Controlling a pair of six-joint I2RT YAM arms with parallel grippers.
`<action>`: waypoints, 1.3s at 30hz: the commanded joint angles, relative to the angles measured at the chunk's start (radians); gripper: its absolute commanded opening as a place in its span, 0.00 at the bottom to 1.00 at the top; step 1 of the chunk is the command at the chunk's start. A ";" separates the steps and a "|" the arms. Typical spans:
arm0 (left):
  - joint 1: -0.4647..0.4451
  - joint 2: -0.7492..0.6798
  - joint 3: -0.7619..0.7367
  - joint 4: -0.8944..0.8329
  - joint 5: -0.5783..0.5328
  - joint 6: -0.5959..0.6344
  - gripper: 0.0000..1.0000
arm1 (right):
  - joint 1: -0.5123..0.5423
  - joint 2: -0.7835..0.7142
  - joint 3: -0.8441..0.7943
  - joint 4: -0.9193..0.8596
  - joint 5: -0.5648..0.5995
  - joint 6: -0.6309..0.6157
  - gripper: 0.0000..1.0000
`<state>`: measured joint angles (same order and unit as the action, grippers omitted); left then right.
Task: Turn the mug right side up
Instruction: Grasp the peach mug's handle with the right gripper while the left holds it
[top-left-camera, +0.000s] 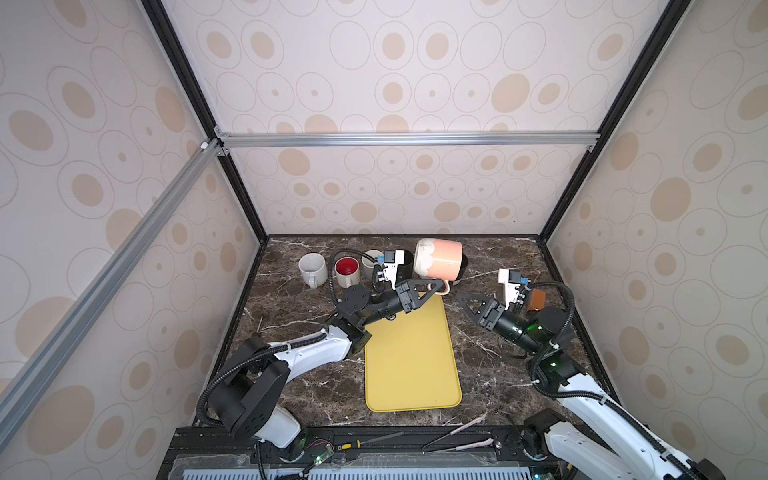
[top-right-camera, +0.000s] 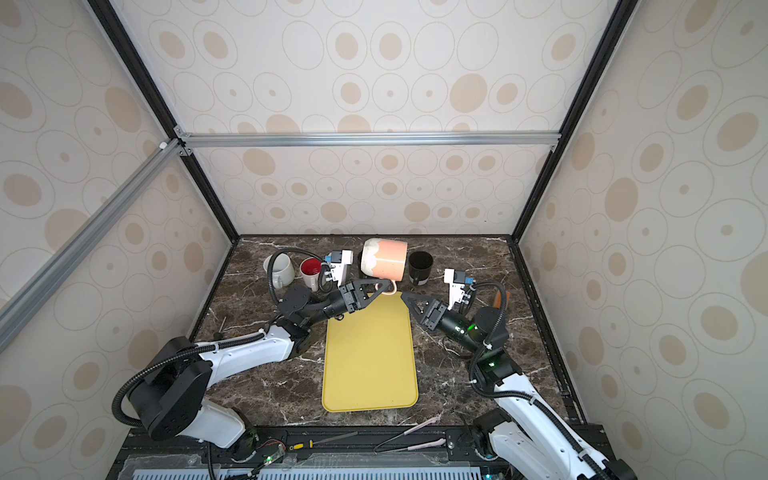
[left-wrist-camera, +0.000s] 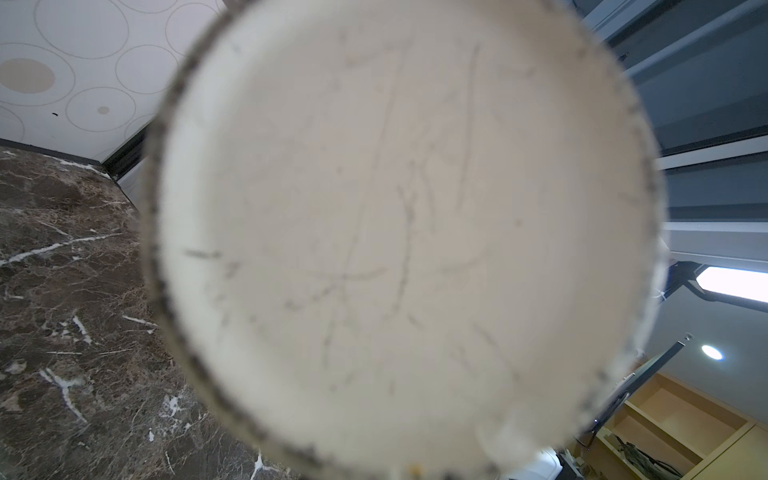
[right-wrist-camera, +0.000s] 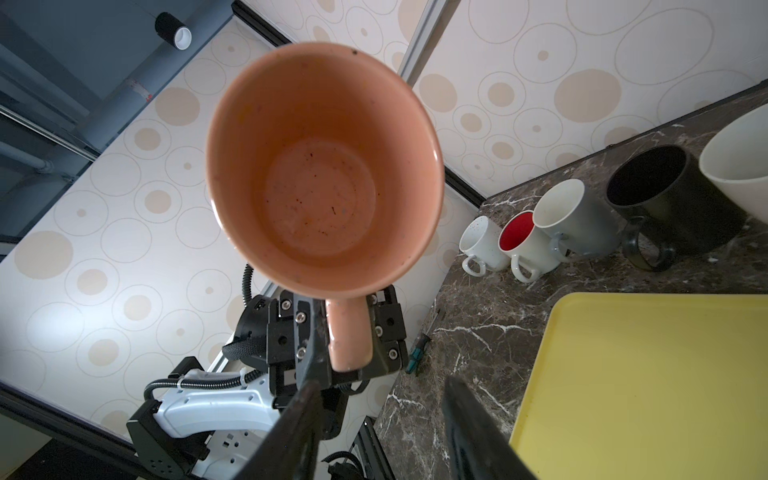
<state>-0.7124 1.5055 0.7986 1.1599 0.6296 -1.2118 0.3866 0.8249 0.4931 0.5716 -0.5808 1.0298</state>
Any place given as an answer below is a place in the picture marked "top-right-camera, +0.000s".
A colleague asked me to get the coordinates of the white speckled mug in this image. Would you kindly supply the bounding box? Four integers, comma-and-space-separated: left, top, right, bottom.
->
263, 253, 296, 290

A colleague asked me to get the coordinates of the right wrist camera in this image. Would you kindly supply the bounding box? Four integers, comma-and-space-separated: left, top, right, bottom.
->
443, 268, 475, 312

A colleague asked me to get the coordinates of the black mug white base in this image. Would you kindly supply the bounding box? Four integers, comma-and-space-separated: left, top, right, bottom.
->
408, 251, 434, 286

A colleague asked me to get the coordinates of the yellow plastic tray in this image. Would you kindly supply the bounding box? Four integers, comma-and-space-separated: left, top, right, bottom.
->
322, 293, 419, 413

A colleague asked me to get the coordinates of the orange small bottle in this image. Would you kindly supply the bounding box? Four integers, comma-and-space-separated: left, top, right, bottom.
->
492, 291, 512, 310

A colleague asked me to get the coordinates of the cream and peach mug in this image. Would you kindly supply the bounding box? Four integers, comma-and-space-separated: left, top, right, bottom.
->
360, 238, 408, 296

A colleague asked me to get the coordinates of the yellow handled screwdriver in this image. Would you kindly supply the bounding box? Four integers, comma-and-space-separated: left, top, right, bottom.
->
289, 431, 358, 451

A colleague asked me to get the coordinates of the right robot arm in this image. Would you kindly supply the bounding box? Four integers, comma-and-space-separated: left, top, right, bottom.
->
401, 281, 637, 479

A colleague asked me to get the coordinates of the pink handled tweezers upper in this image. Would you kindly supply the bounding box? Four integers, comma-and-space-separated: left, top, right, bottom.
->
373, 415, 441, 453

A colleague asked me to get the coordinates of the left slanted aluminium rail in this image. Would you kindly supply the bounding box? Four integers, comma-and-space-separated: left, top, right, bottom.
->
1, 139, 182, 350

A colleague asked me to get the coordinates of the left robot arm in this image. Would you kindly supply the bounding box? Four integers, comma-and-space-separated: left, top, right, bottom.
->
111, 278, 396, 449

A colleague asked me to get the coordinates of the black base frame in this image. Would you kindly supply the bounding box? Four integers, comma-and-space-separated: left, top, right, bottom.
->
107, 425, 523, 479

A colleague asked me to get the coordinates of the white mug red inside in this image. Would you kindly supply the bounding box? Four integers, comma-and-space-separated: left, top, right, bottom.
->
299, 258, 323, 292

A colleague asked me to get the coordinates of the horizontal aluminium rail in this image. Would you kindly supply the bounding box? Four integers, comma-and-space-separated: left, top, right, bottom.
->
181, 131, 560, 148

